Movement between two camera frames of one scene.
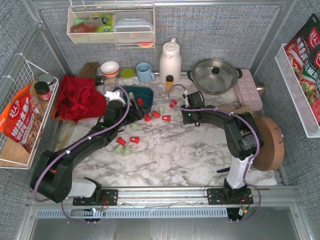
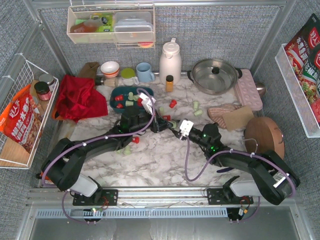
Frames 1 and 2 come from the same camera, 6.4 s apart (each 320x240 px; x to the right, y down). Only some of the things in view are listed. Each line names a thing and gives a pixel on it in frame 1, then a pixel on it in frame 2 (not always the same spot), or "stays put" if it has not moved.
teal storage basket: x=142 y=97 stays put
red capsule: x=140 y=101 stays put
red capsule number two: x=166 y=118 stays put
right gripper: x=184 y=118 → x=180 y=133
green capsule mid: x=127 y=151 stays put
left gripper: x=137 y=111 → x=157 y=124
